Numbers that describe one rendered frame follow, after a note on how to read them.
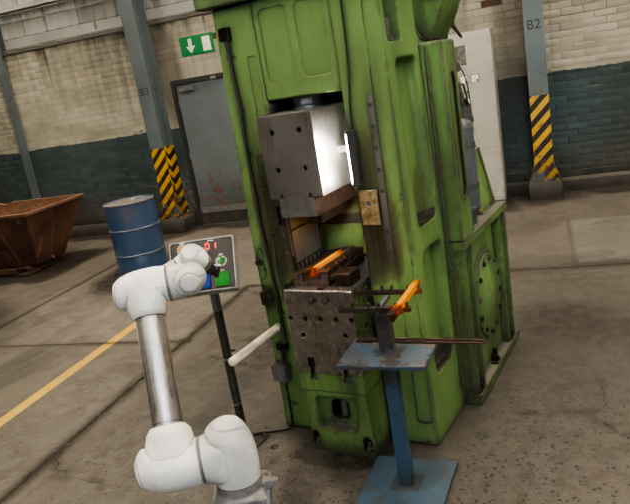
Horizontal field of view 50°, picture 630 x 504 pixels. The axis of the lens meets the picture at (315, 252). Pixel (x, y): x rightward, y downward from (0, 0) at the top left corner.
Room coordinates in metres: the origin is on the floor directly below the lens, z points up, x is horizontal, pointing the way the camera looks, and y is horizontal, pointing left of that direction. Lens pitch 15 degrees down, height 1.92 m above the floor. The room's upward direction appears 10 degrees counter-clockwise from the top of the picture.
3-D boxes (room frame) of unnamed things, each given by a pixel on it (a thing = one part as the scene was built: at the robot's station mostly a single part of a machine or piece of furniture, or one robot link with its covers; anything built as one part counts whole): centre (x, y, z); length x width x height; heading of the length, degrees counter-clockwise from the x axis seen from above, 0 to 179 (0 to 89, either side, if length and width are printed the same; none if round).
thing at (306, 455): (3.15, 0.07, 0.01); 0.58 x 0.39 x 0.01; 59
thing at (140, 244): (7.60, 1.98, 0.44); 0.59 x 0.59 x 0.88
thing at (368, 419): (3.35, -0.12, 0.23); 0.55 x 0.37 x 0.47; 149
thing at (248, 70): (3.65, 0.11, 1.15); 0.44 x 0.26 x 2.30; 149
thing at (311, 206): (3.37, -0.06, 1.32); 0.42 x 0.20 x 0.10; 149
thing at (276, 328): (3.29, 0.39, 0.62); 0.44 x 0.05 x 0.05; 149
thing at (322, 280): (3.37, -0.06, 0.96); 0.42 x 0.20 x 0.09; 149
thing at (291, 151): (3.35, -0.10, 1.56); 0.42 x 0.39 x 0.40; 149
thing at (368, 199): (3.14, -0.29, 1.27); 0.09 x 0.02 x 0.17; 59
